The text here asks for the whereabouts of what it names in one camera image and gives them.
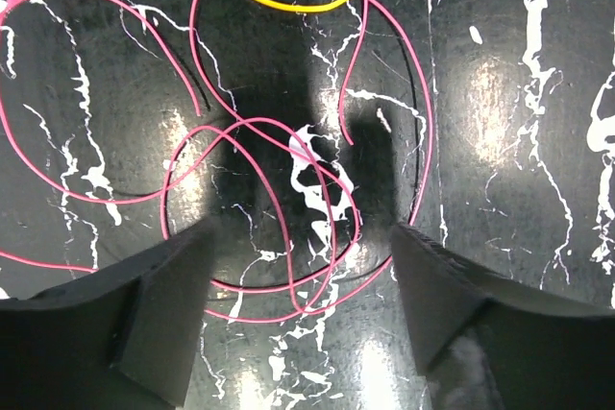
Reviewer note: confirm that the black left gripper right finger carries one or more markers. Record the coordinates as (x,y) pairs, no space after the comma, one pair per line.
(485,341)

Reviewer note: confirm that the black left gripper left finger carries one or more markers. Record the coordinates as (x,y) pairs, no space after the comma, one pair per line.
(124,337)

